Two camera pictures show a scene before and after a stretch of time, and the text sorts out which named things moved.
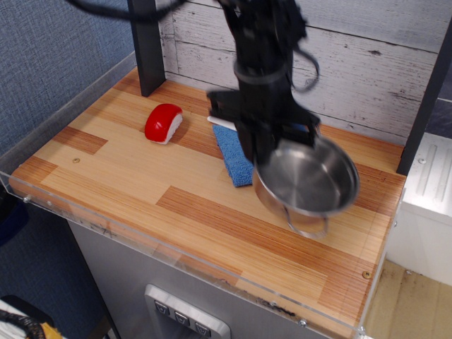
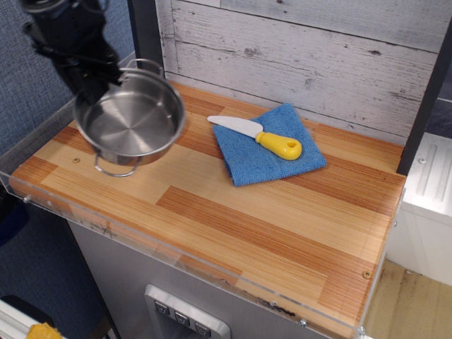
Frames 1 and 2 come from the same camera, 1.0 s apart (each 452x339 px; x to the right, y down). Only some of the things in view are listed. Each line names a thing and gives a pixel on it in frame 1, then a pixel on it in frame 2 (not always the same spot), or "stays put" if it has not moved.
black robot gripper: [263, 109] → [73, 33]
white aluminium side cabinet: [421, 241] stays put
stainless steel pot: [308, 183] → [133, 121]
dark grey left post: [149, 49] stays put
